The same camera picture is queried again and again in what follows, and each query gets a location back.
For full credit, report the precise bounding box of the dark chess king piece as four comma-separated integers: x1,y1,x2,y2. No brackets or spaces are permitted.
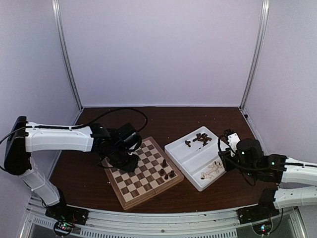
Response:
161,159,167,168

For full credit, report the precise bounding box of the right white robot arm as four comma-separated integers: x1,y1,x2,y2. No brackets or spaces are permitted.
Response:
217,138,317,219

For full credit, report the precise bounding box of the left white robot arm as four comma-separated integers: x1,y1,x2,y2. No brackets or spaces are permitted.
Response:
3,116,142,220

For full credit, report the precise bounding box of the white chess pieces pile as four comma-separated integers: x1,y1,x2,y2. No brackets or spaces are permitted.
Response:
200,161,223,180

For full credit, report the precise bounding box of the dark chess pieces pile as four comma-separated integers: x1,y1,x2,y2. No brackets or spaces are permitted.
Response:
184,133,212,147

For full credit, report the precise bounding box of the wooden chessboard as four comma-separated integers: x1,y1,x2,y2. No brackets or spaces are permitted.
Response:
102,137,184,210

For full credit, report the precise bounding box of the white divided plastic tray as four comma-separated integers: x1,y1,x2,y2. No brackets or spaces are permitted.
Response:
164,126,226,192

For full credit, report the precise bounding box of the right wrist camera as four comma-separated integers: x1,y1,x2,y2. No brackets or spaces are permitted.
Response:
217,129,240,159

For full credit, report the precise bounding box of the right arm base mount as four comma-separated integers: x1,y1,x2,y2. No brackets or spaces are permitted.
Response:
236,202,280,224

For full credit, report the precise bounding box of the aluminium frame rail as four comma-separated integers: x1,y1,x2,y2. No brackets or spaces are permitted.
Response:
18,196,309,238

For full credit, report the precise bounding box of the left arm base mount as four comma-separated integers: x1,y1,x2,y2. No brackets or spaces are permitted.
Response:
45,205,89,225

